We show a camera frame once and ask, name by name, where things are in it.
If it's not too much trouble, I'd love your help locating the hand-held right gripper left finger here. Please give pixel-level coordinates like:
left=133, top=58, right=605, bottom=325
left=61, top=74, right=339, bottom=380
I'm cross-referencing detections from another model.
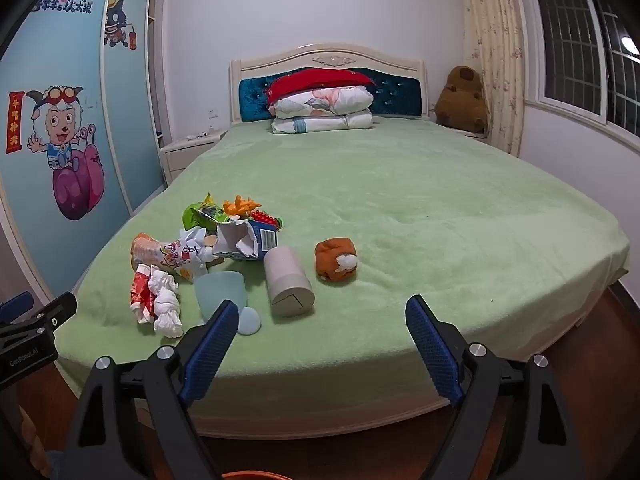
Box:
left=62, top=299, right=241, bottom=480

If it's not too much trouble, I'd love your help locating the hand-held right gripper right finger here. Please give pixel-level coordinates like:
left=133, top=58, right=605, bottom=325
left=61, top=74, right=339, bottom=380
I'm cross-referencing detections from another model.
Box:
left=405, top=294, right=583, bottom=480

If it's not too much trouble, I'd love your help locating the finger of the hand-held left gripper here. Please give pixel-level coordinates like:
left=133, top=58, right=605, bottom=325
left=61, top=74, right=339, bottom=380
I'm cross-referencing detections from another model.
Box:
left=0, top=292, right=79, bottom=343
left=0, top=291, right=35, bottom=326

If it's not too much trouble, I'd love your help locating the light blue plastic lid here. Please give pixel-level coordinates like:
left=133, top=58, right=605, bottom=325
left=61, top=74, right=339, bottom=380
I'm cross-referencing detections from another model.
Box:
left=235, top=306, right=262, bottom=336

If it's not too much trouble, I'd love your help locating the light blue plastic cup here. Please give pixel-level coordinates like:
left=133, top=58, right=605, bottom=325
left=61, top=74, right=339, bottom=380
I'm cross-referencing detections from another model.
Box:
left=194, top=270, right=247, bottom=323

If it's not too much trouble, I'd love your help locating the white tissue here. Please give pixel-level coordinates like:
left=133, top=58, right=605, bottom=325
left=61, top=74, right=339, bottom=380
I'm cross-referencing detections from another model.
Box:
left=147, top=269, right=186, bottom=338

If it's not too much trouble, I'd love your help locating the grey cardboard tube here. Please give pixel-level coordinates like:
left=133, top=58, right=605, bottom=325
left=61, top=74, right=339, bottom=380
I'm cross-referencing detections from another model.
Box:
left=263, top=245, right=315, bottom=317

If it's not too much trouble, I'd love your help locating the orange snack packet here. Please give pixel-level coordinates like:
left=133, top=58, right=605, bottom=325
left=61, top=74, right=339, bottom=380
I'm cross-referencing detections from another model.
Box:
left=131, top=227, right=217, bottom=283

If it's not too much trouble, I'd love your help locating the torn blue carton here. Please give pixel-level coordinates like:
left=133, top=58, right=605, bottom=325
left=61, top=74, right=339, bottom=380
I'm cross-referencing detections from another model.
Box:
left=212, top=217, right=278, bottom=261

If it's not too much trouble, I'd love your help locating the green wrapper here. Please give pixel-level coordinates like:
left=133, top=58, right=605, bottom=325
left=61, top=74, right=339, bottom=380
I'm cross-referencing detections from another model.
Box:
left=181, top=192, right=236, bottom=233

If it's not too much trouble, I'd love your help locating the orange plastic bin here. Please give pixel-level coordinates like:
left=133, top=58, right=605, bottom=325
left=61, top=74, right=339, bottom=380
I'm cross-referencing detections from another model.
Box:
left=220, top=469, right=283, bottom=480

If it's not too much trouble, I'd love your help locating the red toy block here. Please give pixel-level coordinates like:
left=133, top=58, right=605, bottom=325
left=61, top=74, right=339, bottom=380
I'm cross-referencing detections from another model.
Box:
left=250, top=211, right=285, bottom=231

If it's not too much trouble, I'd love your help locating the brown wrapper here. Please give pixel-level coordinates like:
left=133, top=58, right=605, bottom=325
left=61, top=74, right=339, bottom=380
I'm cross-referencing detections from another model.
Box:
left=314, top=237, right=360, bottom=282

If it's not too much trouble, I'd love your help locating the orange peel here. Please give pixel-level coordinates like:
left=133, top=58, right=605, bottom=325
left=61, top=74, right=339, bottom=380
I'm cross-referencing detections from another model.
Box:
left=222, top=195, right=262, bottom=218

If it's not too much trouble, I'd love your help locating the white nightstand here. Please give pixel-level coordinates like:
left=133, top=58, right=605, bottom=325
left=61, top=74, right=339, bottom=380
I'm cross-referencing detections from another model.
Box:
left=159, top=130, right=228, bottom=186

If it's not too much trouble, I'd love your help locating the wolf cartoon wardrobe door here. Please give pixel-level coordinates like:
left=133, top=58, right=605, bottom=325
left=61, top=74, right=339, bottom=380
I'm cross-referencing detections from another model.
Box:
left=97, top=0, right=168, bottom=216

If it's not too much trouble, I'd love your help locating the sheep cartoon wardrobe door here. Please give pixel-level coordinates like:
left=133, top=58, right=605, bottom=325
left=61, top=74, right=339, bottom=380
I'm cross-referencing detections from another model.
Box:
left=0, top=0, right=136, bottom=301

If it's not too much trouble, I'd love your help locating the brown plush toy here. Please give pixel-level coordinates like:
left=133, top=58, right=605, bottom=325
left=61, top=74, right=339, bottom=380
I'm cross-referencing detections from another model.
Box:
left=434, top=65, right=490, bottom=133

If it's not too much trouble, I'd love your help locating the folded floral quilt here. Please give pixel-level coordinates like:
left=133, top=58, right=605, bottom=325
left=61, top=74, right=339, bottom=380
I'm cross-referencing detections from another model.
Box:
left=271, top=85, right=375, bottom=135

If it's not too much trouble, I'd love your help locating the cream bed with blue headboard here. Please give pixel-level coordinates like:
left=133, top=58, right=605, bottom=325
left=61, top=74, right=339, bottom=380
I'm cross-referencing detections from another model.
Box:
left=52, top=42, right=631, bottom=436

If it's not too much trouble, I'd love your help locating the red pillow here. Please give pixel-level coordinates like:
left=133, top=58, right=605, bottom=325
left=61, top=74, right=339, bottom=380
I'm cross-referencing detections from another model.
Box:
left=267, top=69, right=375, bottom=106

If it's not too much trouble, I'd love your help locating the floral cream curtain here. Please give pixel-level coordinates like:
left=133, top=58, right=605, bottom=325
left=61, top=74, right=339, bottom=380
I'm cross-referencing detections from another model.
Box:
left=457, top=0, right=531, bottom=156

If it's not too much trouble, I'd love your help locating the white framed window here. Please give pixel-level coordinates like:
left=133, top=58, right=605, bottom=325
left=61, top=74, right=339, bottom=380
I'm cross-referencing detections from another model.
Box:
left=510, top=0, right=640, bottom=138

